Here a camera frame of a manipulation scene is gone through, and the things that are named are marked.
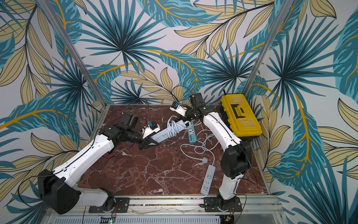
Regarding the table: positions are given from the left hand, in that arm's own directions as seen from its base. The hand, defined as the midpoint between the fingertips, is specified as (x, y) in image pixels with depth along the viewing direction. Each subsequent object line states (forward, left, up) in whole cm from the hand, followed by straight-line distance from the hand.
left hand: (156, 144), depth 73 cm
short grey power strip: (-12, -29, -19) cm, 37 cm away
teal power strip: (+17, -21, -18) cm, 33 cm away
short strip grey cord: (0, -28, -19) cm, 34 cm away
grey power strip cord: (+2, -9, +10) cm, 14 cm away
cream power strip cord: (+25, -25, -15) cm, 38 cm away
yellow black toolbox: (+23, -51, -4) cm, 56 cm away
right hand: (+19, -11, +1) cm, 22 cm away
